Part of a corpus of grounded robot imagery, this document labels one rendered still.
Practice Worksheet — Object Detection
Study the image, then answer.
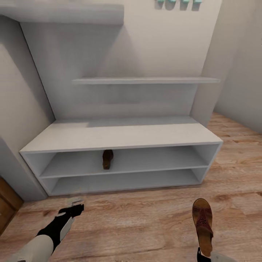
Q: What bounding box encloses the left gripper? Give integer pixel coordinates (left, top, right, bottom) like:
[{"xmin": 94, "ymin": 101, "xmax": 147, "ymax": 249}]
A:
[{"xmin": 60, "ymin": 204, "xmax": 84, "ymax": 217}]

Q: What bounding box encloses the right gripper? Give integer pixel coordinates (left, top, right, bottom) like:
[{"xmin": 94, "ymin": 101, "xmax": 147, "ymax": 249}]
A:
[{"xmin": 197, "ymin": 247, "xmax": 211, "ymax": 262}]

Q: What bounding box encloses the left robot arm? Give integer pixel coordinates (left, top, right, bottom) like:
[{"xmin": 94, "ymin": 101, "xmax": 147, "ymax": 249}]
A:
[{"xmin": 3, "ymin": 196, "xmax": 84, "ymax": 262}]

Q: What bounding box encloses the sandal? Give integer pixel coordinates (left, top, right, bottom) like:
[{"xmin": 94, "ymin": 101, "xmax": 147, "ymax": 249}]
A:
[
  {"xmin": 103, "ymin": 150, "xmax": 113, "ymax": 170},
  {"xmin": 192, "ymin": 198, "xmax": 214, "ymax": 258}
]

